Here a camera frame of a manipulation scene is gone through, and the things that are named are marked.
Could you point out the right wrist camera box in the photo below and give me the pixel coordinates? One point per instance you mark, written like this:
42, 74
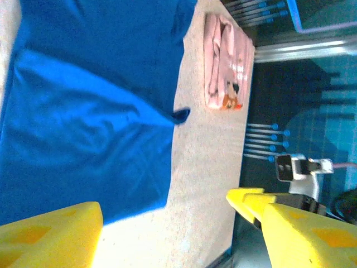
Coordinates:
304, 181

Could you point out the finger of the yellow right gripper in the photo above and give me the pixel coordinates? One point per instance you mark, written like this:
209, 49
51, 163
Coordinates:
237, 195
259, 203

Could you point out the aluminium upright post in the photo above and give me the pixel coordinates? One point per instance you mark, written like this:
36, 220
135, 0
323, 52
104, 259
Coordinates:
301, 51

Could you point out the pink folded printed t-shirt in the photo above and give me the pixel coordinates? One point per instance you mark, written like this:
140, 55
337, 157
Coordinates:
223, 56

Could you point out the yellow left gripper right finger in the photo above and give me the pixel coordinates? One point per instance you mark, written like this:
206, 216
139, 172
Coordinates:
312, 243

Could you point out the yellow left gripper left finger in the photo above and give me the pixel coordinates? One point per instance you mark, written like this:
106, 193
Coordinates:
47, 240

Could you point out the blue t-shirt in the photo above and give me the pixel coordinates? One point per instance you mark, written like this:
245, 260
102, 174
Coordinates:
83, 111

